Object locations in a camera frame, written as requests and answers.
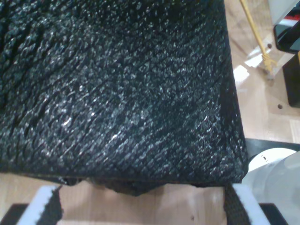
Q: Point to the black box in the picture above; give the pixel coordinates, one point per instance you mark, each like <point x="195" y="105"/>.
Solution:
<point x="291" y="79"/>

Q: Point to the black bubble wrap mat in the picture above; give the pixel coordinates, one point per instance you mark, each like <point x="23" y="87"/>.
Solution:
<point x="117" y="93"/>

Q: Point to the dark glossy panel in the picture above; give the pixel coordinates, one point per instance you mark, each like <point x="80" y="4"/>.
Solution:
<point x="286" y="37"/>

